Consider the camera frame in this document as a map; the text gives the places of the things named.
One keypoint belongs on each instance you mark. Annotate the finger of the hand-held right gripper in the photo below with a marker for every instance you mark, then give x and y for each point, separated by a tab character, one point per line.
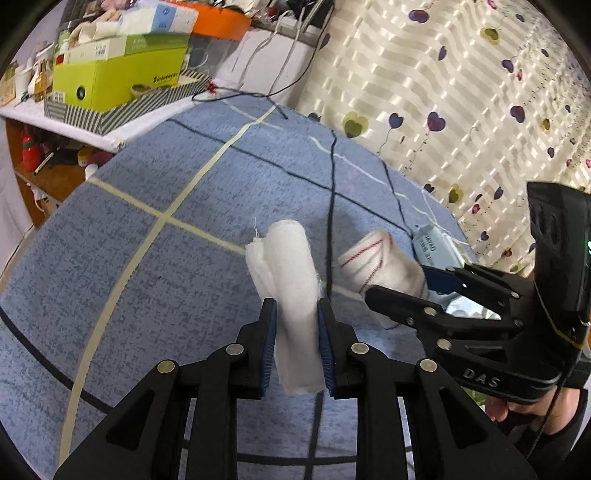
438	279
397	302

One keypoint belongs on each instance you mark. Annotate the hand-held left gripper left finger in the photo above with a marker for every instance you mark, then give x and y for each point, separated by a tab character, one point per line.
268	341

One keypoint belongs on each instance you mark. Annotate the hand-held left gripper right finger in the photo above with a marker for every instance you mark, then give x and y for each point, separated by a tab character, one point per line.
325	346

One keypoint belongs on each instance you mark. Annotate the white knit cloth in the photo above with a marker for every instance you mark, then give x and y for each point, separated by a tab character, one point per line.
383	267

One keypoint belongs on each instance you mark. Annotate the white gauze cloth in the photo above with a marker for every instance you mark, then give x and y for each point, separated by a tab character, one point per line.
295	300

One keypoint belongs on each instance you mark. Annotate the person's right forearm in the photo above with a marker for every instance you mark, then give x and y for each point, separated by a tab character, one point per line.
563	434

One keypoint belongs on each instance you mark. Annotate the person's right hand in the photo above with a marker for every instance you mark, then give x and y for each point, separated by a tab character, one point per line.
498	408

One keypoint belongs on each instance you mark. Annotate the wet wipes pack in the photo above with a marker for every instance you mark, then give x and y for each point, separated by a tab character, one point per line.
431	244

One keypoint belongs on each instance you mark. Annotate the heart print curtain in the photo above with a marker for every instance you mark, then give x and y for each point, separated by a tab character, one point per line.
438	69

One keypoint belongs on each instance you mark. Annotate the black white striped box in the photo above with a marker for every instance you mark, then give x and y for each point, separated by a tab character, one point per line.
92	117

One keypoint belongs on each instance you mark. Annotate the red item under shelf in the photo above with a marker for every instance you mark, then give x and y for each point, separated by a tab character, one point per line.
30	154

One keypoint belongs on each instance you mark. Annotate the lime green cardboard box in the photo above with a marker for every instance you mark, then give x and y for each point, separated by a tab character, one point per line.
115	78

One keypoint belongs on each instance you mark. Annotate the white shelf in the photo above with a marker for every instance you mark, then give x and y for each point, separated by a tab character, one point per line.
46	124

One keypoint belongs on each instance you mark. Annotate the orange tray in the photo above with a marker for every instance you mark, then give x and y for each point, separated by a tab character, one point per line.
221	25

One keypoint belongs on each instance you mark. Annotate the long white box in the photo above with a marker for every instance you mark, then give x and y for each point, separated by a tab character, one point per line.
101	48

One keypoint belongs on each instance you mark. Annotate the white blue tissue pack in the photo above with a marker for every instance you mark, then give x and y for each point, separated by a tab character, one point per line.
152	18

